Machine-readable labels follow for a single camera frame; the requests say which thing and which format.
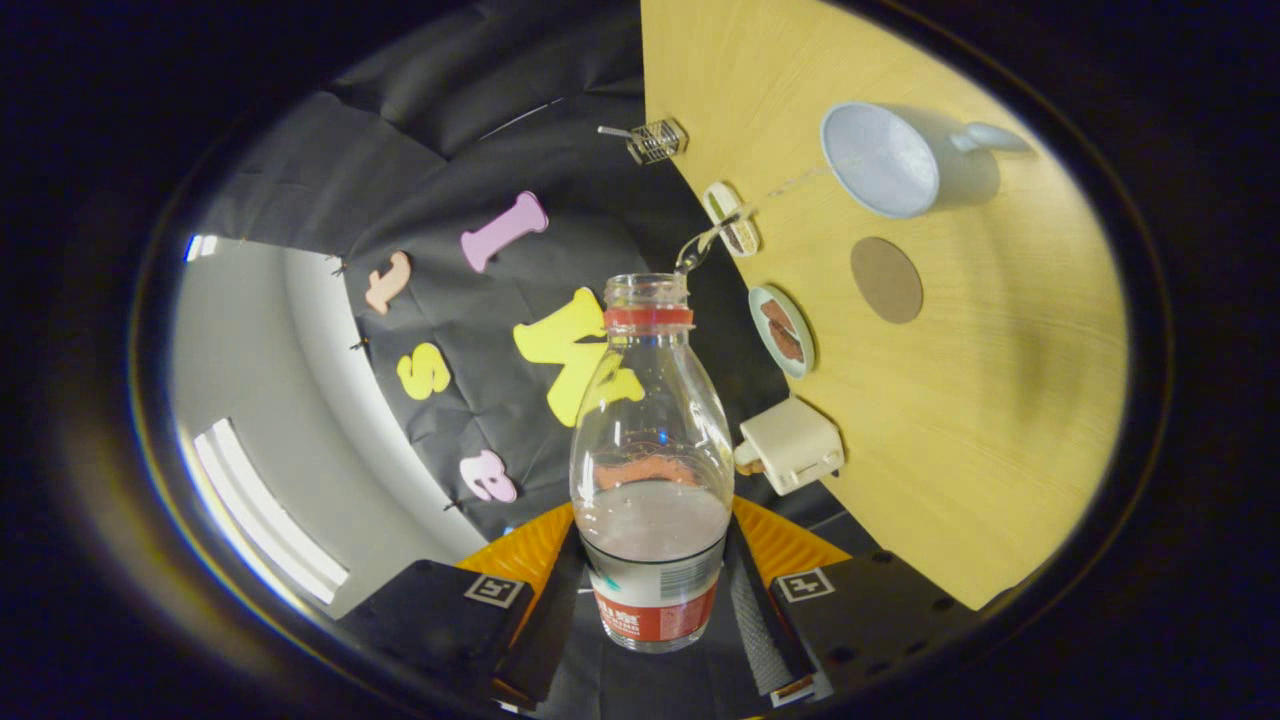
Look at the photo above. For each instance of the brown round coaster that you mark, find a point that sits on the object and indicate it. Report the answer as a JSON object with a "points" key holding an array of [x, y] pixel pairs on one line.
{"points": [[887, 280]]}

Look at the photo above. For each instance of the white cup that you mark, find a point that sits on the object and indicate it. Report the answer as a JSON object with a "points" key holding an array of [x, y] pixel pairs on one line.
{"points": [[880, 160]]}

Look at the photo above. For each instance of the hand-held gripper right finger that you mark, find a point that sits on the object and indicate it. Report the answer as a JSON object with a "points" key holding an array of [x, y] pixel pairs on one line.
{"points": [[765, 630]]}

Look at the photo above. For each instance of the brown meat piece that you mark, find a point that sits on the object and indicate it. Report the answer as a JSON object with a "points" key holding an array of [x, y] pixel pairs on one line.
{"points": [[775, 312], [790, 345]]}

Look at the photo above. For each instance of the white toaster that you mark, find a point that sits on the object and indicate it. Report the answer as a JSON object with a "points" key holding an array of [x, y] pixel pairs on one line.
{"points": [[795, 440]]}

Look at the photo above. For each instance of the small ceiling light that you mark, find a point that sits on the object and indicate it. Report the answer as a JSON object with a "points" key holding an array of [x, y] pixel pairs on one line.
{"points": [[198, 247]]}

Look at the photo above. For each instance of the white divided dish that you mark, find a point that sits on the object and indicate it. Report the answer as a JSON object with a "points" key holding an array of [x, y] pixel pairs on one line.
{"points": [[722, 200]]}

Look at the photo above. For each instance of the pale green plate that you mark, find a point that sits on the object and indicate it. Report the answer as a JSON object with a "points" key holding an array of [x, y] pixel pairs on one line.
{"points": [[803, 365]]}

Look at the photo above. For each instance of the clear plastic bottle red label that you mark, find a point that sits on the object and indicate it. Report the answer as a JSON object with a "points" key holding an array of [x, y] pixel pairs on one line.
{"points": [[650, 560]]}

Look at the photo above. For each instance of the bread slice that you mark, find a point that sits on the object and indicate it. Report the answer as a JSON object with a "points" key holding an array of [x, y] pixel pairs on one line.
{"points": [[745, 458]]}

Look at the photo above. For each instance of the silver utensil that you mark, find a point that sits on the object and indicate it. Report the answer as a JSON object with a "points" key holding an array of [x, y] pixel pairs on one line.
{"points": [[615, 131]]}

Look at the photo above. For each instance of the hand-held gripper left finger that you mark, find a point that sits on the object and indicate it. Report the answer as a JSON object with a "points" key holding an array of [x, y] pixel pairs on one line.
{"points": [[545, 630]]}

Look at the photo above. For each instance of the long ceiling light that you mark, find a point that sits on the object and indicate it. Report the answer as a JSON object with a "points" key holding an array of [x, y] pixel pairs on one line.
{"points": [[265, 510]]}

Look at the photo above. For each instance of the wooden table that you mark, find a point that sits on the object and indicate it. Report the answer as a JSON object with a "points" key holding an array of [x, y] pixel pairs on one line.
{"points": [[980, 420]]}

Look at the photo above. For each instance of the black backdrop cloth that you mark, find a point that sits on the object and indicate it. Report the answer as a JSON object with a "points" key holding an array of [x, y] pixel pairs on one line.
{"points": [[450, 160]]}

